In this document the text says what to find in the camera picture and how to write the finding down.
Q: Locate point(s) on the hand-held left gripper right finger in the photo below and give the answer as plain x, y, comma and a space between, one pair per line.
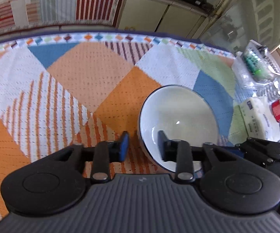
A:
161, 145

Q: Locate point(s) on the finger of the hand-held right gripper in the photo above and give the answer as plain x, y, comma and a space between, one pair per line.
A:
263, 150

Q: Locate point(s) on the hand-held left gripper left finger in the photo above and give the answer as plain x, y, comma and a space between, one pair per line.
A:
124, 148

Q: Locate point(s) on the white bowl with dark rim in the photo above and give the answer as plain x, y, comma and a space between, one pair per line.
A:
178, 111

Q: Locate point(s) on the white tissue pack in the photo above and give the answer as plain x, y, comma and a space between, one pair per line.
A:
259, 116

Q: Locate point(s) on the patchwork checked tablecloth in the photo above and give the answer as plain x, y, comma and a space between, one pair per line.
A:
81, 82

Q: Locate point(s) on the clear plastic wrapper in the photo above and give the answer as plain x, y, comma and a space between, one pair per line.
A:
243, 71

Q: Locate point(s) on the cream kitchen base cabinet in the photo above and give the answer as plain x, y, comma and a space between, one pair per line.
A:
159, 17

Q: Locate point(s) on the striped patchwork counter cloth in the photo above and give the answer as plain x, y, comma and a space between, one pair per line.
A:
57, 2

